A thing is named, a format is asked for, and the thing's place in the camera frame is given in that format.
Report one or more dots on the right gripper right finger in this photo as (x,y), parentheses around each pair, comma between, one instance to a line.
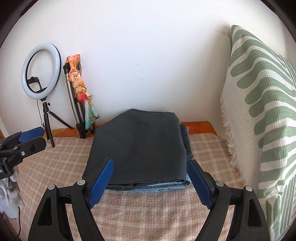
(248,220)

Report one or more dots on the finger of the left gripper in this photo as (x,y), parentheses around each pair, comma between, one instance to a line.
(31,134)
(28,148)

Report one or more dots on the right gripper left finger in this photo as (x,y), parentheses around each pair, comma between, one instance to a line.
(51,221)

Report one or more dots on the dark navy pants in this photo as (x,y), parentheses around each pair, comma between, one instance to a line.
(145,147)

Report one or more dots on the white lace cloth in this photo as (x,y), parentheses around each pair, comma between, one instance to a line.
(11,199)

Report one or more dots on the folded silver tripod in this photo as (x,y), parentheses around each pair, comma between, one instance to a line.
(77,107)

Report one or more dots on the beige plaid bed blanket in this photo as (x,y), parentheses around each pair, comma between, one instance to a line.
(168,215)

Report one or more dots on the folded light blue jeans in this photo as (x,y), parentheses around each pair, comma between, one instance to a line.
(164,185)

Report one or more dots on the green white patterned pillow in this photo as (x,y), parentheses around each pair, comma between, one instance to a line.
(258,109)

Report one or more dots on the white ring light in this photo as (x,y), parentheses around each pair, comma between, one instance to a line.
(40,71)

